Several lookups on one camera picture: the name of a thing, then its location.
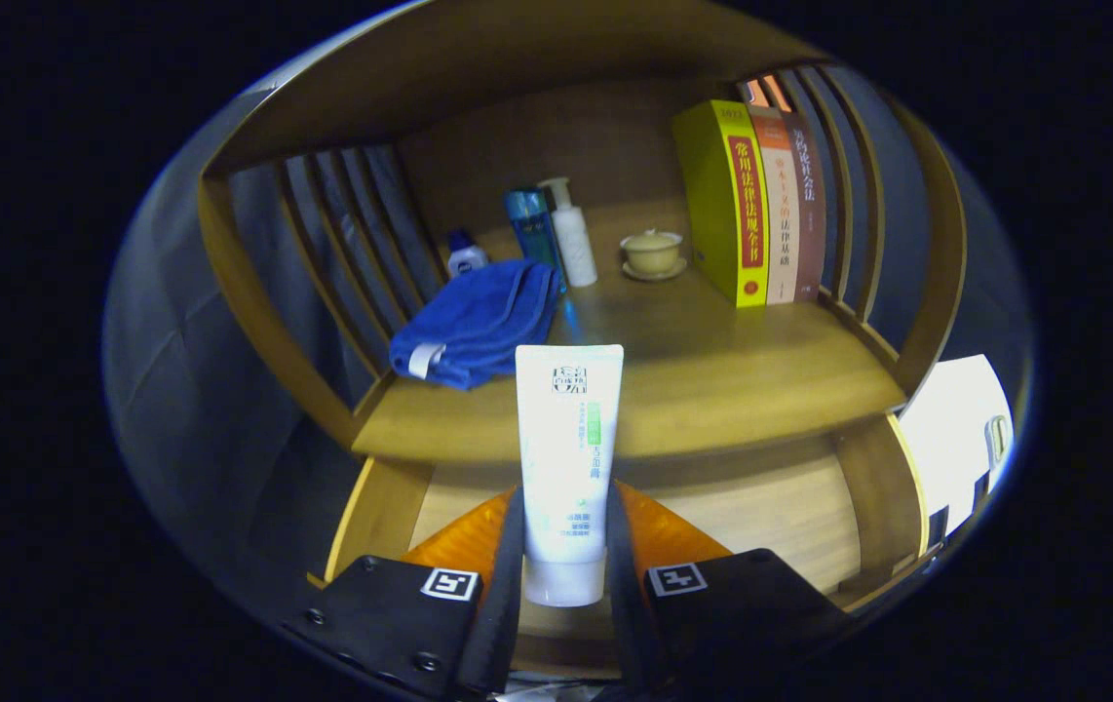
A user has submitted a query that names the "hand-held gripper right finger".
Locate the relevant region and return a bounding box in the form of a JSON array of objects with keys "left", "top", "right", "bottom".
[{"left": 603, "top": 480, "right": 850, "bottom": 698}]

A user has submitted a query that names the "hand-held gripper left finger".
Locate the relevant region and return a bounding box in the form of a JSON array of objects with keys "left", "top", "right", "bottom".
[{"left": 284, "top": 485, "right": 528, "bottom": 701}]

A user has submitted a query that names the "wooden drawer with black knob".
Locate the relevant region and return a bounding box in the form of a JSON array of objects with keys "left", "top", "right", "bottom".
[{"left": 323, "top": 414, "right": 947, "bottom": 683}]

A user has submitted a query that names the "white cosmetic tube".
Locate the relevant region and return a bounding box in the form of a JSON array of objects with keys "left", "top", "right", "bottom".
[{"left": 515, "top": 343, "right": 626, "bottom": 608}]

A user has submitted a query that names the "wooden countertop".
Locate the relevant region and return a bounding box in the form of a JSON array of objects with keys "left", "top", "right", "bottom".
[{"left": 352, "top": 200, "right": 908, "bottom": 464}]

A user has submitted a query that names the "wooden cabinet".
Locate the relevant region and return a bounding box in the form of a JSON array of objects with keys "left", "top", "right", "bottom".
[{"left": 198, "top": 0, "right": 969, "bottom": 469}]

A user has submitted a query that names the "folded blue towel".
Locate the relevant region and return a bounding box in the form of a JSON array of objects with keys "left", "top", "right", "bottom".
[{"left": 389, "top": 258, "right": 564, "bottom": 391}]

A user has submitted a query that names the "small white bottle blue cap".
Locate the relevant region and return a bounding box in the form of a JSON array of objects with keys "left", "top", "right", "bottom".
[{"left": 446, "top": 228, "right": 491, "bottom": 279}]

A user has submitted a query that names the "beige lidded tea cup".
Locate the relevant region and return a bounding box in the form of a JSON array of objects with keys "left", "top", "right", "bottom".
[{"left": 620, "top": 229, "right": 689, "bottom": 283}]

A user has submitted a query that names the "white pump bottle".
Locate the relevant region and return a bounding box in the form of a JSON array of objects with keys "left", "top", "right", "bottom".
[{"left": 538, "top": 176, "right": 599, "bottom": 289}]

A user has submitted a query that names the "teal blue bottle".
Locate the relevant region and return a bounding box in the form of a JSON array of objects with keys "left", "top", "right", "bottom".
[{"left": 504, "top": 188, "right": 567, "bottom": 293}]

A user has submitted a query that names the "thick yellow book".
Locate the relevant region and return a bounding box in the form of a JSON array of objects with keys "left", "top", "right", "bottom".
[{"left": 671, "top": 99, "right": 772, "bottom": 309}]

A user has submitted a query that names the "orange and white book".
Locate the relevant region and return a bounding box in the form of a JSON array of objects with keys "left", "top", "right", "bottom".
[{"left": 747, "top": 104, "right": 801, "bottom": 305}]

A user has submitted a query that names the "brown book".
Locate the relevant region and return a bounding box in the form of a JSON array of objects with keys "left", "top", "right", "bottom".
[{"left": 781, "top": 110, "right": 828, "bottom": 300}]

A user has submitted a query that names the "small beige handle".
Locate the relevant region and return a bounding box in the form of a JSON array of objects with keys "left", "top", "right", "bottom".
[{"left": 983, "top": 414, "right": 1012, "bottom": 476}]

